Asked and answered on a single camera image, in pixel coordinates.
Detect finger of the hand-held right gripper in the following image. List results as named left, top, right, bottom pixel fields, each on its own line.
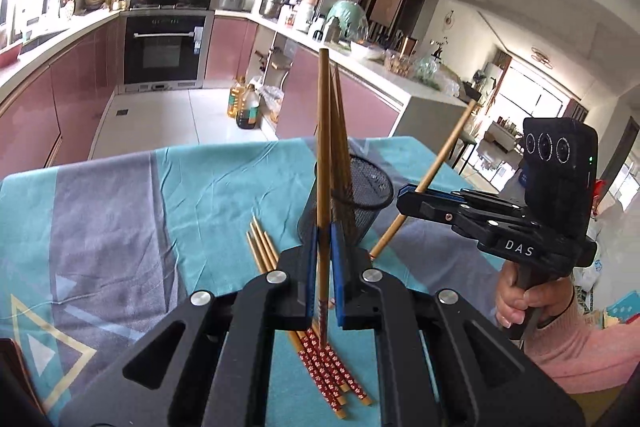
left=399, top=183, right=524, bottom=210
left=396, top=195, right=526, bottom=238

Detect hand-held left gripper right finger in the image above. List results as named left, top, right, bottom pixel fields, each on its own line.
left=331, top=227, right=586, bottom=427

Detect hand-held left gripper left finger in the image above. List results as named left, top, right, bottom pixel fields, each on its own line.
left=60, top=227, right=319, bottom=427

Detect single wooden chopstick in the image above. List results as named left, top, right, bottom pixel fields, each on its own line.
left=368, top=99, right=477, bottom=259
left=312, top=49, right=331, bottom=354

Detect black mesh utensil holder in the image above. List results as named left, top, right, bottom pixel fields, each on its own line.
left=297, top=152, right=395, bottom=254

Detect bundle of wooden chopsticks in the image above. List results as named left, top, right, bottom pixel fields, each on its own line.
left=244, top=62, right=374, bottom=421

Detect person's right forearm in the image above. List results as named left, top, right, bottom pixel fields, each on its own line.
left=522, top=279, right=640, bottom=394

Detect person's right hand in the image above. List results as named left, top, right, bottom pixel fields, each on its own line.
left=495, top=264, right=575, bottom=336

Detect pink base cabinet run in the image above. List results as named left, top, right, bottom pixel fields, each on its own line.
left=0, top=14, right=125, bottom=180
left=204, top=16, right=406, bottom=140

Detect glass jar of snacks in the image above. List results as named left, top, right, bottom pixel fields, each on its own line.
left=384, top=51, right=414, bottom=76

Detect white bowl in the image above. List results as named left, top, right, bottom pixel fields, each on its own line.
left=349, top=39, right=386, bottom=60

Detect blue patterned tablecloth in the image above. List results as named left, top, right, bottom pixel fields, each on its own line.
left=0, top=136, right=507, bottom=427

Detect plastic bag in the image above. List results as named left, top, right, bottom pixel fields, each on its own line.
left=259, top=84, right=286, bottom=123

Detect cooking oil bottles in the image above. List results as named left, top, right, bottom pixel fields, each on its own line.
left=234, top=85, right=261, bottom=130

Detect yellow cooking oil bottle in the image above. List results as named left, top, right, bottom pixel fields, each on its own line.
left=228, top=79, right=249, bottom=120

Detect green dome food cover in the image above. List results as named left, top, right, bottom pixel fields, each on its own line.
left=324, top=0, right=371, bottom=46

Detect steel stock pot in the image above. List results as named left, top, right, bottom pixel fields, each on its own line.
left=257, top=0, right=289, bottom=19

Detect built-in black oven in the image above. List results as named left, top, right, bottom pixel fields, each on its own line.
left=122, top=14, right=209, bottom=90

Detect framed wall picture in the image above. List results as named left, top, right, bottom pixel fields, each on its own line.
left=369, top=0, right=406, bottom=28

